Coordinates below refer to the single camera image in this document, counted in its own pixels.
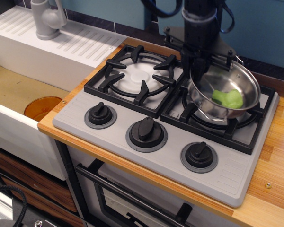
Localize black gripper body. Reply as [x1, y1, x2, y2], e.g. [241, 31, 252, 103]
[163, 26, 236, 71]

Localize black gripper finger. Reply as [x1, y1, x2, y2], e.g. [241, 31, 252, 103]
[181, 48, 194, 80]
[193, 56, 211, 82]

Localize stainless steel pot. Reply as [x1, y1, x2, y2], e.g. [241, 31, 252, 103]
[187, 60, 261, 121]

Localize green toy cauliflower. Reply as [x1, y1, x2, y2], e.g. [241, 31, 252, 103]
[212, 89, 243, 109]

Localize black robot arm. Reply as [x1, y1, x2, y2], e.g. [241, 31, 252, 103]
[163, 0, 236, 82]

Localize black middle stove knob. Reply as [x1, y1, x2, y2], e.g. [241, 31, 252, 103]
[125, 117, 168, 153]

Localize black stove knob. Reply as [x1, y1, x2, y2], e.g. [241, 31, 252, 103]
[125, 117, 168, 153]
[84, 102, 117, 130]
[180, 142, 218, 174]

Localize black right stove knob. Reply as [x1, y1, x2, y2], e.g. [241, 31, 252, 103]
[180, 142, 218, 174]

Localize black left stove knob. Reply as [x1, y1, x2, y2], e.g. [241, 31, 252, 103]
[84, 102, 117, 130]

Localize grey toy stove top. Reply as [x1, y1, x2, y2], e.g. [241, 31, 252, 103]
[52, 44, 280, 209]

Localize black left burner grate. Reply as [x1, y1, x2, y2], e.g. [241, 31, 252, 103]
[84, 45, 183, 118]

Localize black burner grate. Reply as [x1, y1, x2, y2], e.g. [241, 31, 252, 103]
[84, 45, 183, 118]
[160, 79, 276, 155]

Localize black right burner grate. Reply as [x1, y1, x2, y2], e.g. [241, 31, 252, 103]
[160, 79, 276, 155]

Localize grey toy faucet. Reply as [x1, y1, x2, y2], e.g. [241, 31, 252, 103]
[30, 0, 67, 40]

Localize orange plastic plate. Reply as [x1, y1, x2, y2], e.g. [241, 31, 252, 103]
[24, 96, 62, 122]

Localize white toy sink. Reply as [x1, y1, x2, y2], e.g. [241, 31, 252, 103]
[0, 6, 125, 180]

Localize wooden drawer fronts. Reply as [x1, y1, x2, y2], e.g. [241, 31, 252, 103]
[0, 148, 85, 227]

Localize oven door with black handle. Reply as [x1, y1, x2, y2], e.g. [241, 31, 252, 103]
[75, 159, 232, 227]

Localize black braided cable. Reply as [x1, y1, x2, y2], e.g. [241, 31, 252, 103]
[0, 184, 29, 227]

